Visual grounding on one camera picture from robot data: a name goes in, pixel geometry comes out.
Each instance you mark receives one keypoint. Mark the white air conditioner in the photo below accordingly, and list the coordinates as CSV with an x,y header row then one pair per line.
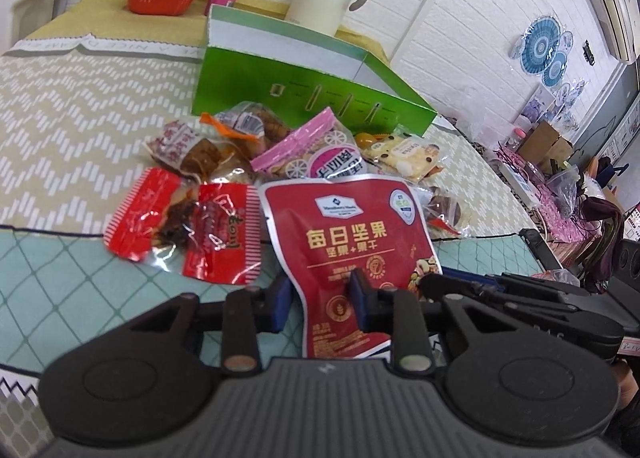
x,y
612,3

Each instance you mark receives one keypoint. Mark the clear plastic bag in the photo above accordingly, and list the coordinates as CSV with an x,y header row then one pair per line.
x,y
565,185

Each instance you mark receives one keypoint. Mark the white power strip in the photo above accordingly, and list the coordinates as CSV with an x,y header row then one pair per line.
x,y
517,183

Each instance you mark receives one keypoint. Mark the small blue round fan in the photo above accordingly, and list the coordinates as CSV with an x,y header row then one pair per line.
x,y
566,41

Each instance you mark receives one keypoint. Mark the large red nut pouch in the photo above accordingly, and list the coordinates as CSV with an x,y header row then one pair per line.
x,y
345,238

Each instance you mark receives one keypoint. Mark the red striped snack packet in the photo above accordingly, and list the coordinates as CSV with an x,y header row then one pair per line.
x,y
225,238
135,210

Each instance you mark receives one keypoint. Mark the dark grey board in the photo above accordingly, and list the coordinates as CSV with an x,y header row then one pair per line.
x,y
610,108

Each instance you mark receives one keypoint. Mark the brown cardboard box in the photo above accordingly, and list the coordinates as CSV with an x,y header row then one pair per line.
x,y
542,143

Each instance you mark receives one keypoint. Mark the pink patterned pile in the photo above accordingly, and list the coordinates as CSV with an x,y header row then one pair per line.
x,y
550,218

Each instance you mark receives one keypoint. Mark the green cardboard box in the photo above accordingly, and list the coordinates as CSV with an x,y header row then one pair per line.
x,y
280,73

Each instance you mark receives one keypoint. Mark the pink wheel cracker packet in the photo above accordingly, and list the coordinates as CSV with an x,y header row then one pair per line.
x,y
300,144

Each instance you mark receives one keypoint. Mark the medium blue round fan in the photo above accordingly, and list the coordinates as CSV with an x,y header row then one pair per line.
x,y
555,69

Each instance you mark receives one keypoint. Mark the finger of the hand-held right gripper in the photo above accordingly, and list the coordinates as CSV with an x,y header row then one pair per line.
x,y
470,275
450,288

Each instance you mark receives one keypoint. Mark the cream dotted biscuit packet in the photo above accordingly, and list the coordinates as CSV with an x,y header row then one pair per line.
x,y
400,154

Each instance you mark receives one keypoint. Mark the black wall hook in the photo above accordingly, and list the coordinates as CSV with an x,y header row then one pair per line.
x,y
588,53

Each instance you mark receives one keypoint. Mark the small pink-capped bottle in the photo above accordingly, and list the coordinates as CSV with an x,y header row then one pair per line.
x,y
516,139

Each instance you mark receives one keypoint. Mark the orange-ended clear snack packet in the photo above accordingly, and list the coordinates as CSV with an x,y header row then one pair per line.
x,y
245,125

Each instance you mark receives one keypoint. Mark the dark red clear tofu packet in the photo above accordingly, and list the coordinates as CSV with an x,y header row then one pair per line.
x,y
170,143

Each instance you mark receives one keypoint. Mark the colourful wall chart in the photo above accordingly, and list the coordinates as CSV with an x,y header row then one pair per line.
x,y
634,223

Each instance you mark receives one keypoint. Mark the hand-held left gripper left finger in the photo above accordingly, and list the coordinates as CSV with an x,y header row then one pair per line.
x,y
280,302

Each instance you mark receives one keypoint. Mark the purple wall picture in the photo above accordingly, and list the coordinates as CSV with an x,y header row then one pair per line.
x,y
539,104

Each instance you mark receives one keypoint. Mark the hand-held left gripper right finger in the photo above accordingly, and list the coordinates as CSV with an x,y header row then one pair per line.
x,y
358,299

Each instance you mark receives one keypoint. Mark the large blue round fan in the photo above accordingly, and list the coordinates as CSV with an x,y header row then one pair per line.
x,y
537,44

